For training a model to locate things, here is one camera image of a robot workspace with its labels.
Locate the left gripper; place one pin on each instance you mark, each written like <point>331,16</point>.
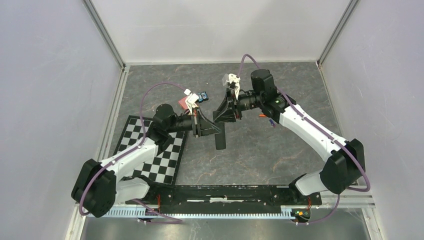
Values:
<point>201,125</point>

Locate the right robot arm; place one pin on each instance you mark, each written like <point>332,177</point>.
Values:
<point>344,159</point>

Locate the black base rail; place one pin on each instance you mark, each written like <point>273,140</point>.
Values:
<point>226,199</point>

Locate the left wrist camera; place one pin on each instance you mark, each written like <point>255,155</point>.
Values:
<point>191,100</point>

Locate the white cable comb strip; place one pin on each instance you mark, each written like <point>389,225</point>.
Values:
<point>140,212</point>

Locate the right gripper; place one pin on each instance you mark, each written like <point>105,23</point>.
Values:
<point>226,113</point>

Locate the red yellow small box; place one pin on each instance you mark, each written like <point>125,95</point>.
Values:
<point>183,104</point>

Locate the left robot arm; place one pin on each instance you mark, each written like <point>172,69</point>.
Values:
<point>99,184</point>

